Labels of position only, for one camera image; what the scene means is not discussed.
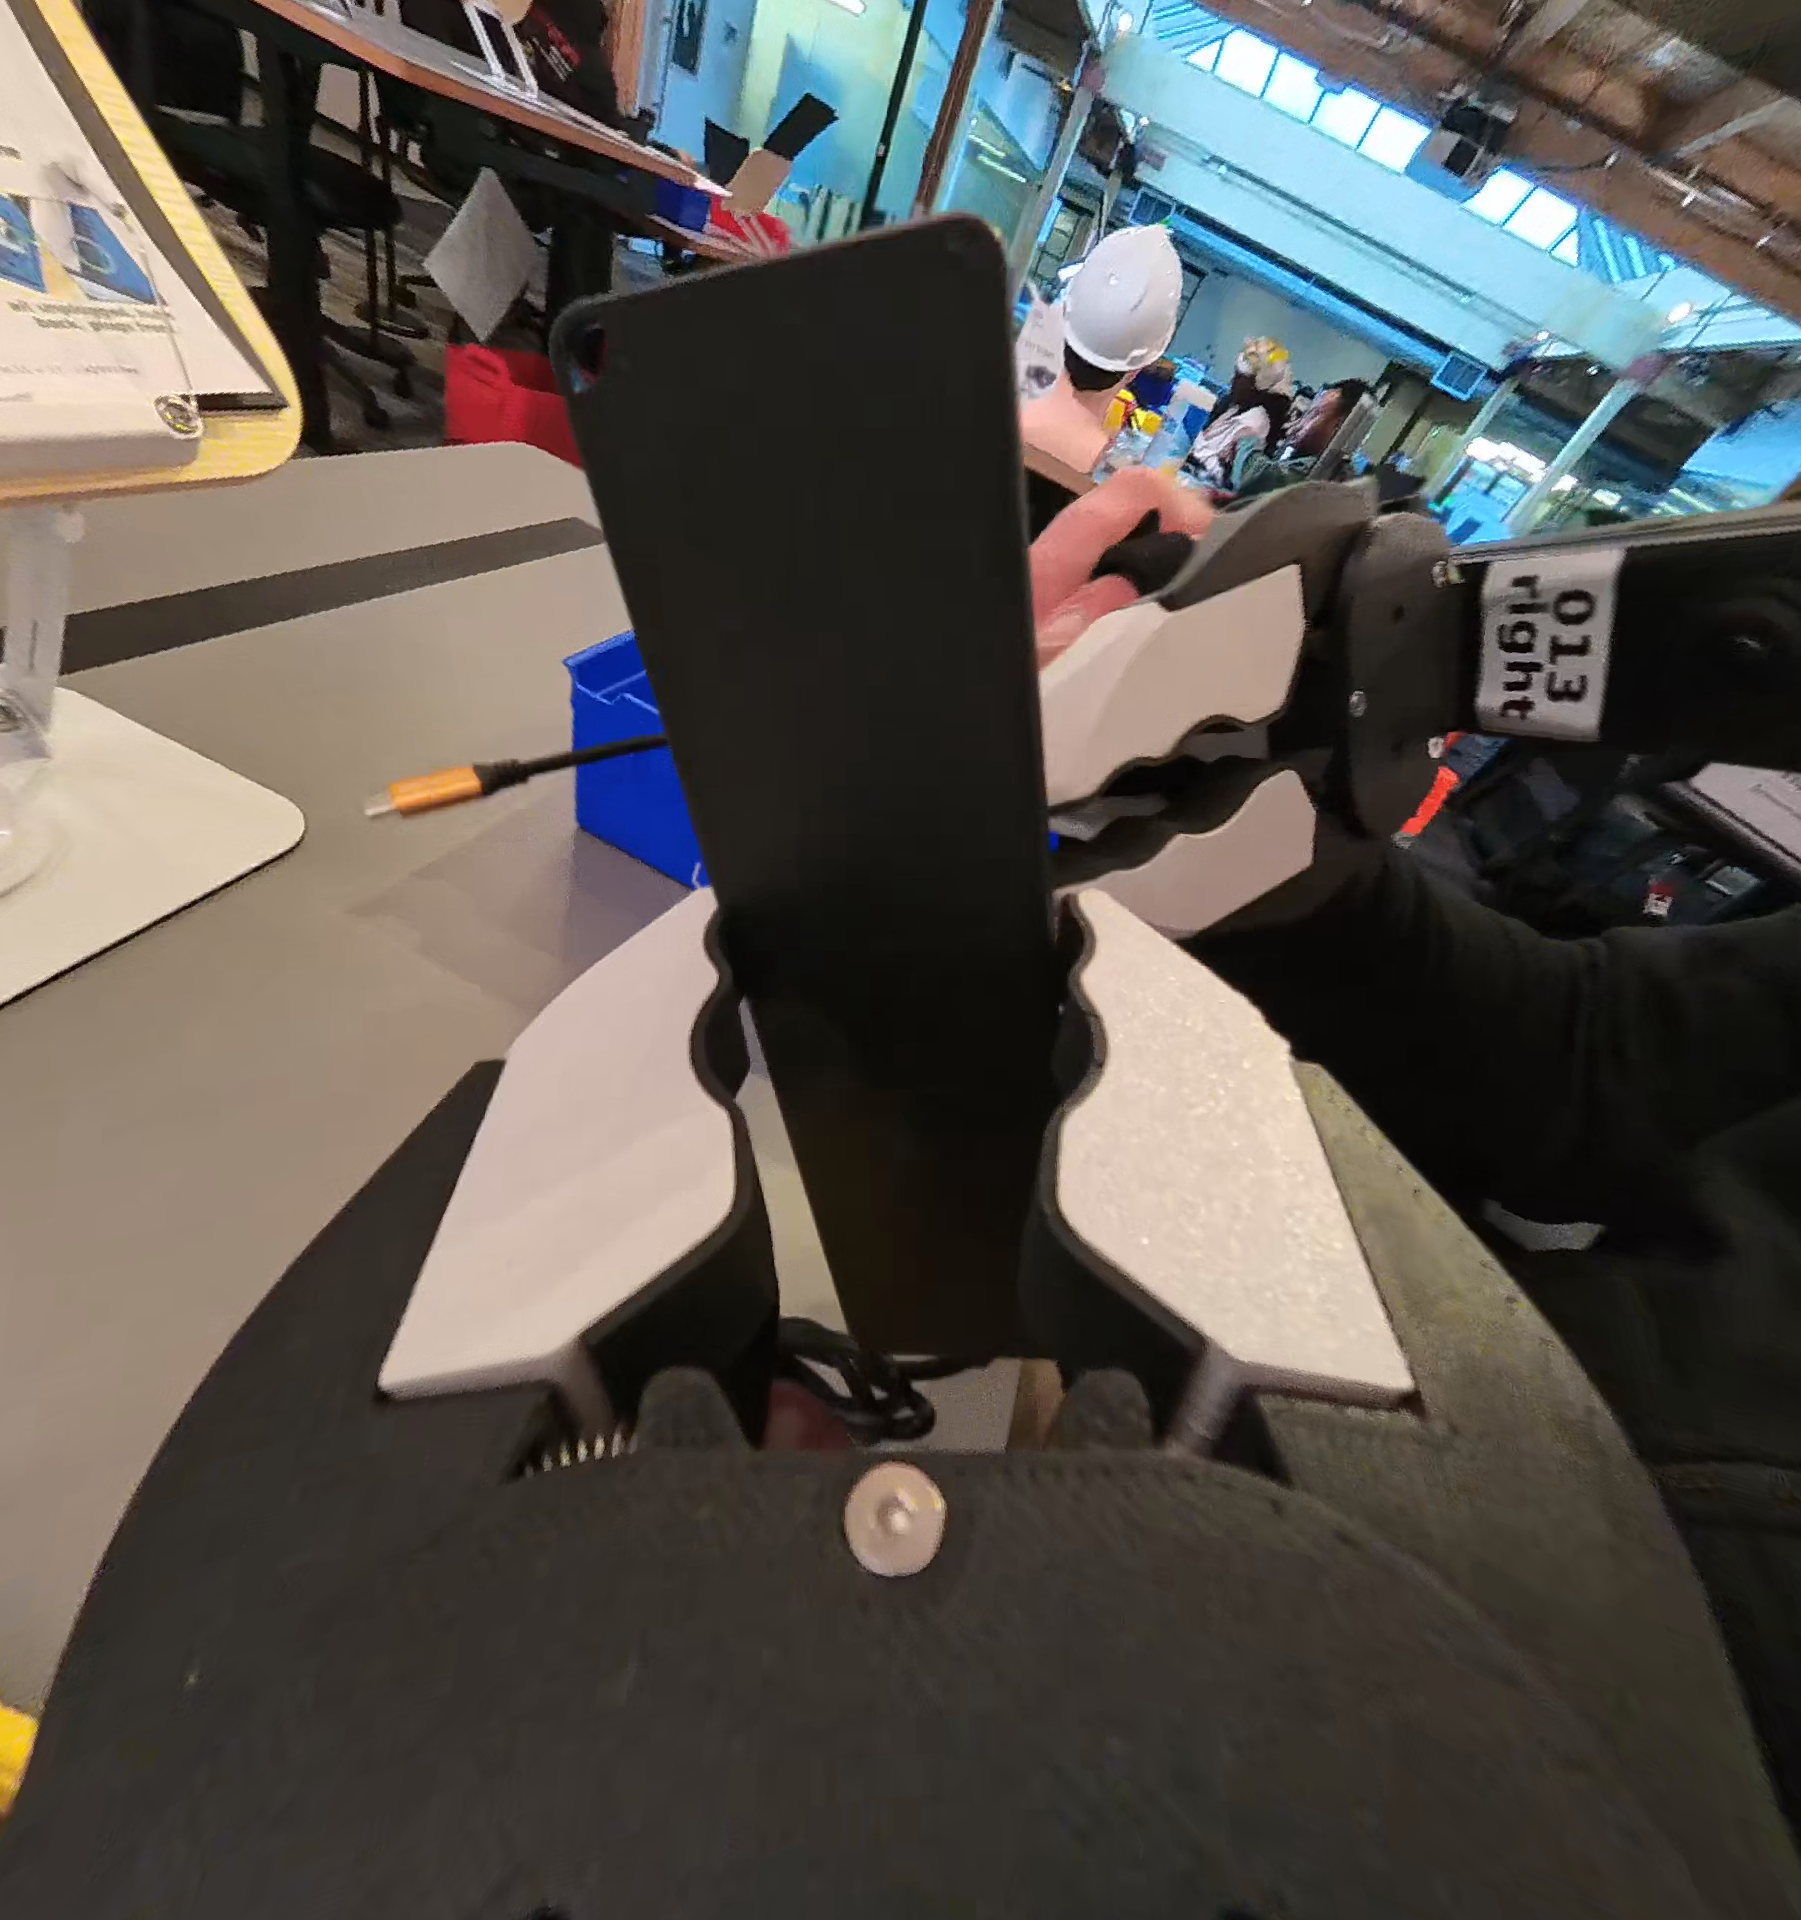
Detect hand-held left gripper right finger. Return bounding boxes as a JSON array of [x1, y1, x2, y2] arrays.
[[1019, 891, 1419, 1455]]

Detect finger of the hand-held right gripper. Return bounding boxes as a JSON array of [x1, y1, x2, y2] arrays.
[[1052, 764, 1321, 942], [1038, 560, 1315, 812]]

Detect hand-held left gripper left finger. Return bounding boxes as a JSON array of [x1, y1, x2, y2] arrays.
[[378, 898, 779, 1448]]

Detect blue plastic bin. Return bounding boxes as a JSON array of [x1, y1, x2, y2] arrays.
[[563, 630, 714, 889]]

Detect black usb cable orange plug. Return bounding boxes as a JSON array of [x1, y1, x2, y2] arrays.
[[364, 731, 673, 821]]

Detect person's right forearm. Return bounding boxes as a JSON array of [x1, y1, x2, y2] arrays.
[[1184, 831, 1801, 1247]]

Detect person's right hand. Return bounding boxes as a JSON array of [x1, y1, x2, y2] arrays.
[[1025, 470, 1219, 671]]

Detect white printed sign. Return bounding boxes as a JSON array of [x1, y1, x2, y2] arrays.
[[1686, 763, 1801, 902]]

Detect white hard hat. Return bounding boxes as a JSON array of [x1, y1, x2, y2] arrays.
[[1060, 224, 1185, 371]]

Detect person's black jacket torso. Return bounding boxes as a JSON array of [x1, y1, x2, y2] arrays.
[[1486, 1080, 1801, 1920]]

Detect red storage bin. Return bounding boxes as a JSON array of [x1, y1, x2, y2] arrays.
[[443, 342, 588, 470]]

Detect white paper sheet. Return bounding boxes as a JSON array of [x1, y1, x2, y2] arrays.
[[424, 169, 548, 345]]

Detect wooden desk black legs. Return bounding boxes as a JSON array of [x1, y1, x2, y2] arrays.
[[248, 0, 723, 452]]

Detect white instruction board stand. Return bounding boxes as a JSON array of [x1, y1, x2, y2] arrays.
[[0, 0, 309, 1040]]

